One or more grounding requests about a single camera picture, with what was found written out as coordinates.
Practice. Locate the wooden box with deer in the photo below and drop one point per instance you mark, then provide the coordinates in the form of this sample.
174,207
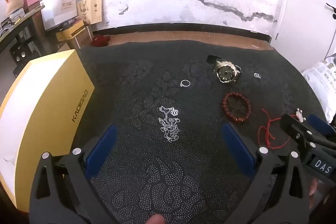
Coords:
90,10

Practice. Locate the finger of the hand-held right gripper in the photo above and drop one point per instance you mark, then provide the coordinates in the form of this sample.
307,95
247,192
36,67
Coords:
321,125
290,123

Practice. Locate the dark red cloth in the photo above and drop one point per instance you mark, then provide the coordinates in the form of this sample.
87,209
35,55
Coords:
99,40

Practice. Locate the dark patterned cloth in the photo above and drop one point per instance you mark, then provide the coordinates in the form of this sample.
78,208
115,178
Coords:
147,174

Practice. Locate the black speaker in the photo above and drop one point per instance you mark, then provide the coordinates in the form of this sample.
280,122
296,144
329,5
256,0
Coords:
21,52

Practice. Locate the open cardboard box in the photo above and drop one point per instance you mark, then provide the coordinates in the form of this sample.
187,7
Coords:
63,47

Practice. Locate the person's left hand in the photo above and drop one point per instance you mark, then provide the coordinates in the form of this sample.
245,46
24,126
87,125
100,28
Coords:
156,219

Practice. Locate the tall brown cardboard box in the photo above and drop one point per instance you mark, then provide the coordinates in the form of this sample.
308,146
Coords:
82,39

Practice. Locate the person's right hand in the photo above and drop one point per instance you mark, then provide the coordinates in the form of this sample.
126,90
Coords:
313,188

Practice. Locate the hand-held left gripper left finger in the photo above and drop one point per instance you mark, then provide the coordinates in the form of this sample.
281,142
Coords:
101,151

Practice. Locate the white paper bag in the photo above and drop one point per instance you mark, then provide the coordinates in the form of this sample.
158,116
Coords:
60,10

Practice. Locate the woven basket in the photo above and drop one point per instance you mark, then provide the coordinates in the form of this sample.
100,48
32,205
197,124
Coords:
14,5

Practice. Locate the black flat box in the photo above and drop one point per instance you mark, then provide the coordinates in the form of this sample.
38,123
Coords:
71,23

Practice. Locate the large yellow and white box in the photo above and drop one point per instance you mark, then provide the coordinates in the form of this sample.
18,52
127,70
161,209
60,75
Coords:
52,98

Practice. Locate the wristwatch with dark dial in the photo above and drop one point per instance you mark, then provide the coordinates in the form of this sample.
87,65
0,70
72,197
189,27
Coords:
226,73

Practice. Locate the dark desk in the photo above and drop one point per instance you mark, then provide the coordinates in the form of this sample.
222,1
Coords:
23,18

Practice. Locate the yellow topped cardboard box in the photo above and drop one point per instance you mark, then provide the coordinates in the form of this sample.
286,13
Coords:
71,32

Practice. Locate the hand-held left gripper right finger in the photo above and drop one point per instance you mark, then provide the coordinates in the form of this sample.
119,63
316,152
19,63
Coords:
237,146

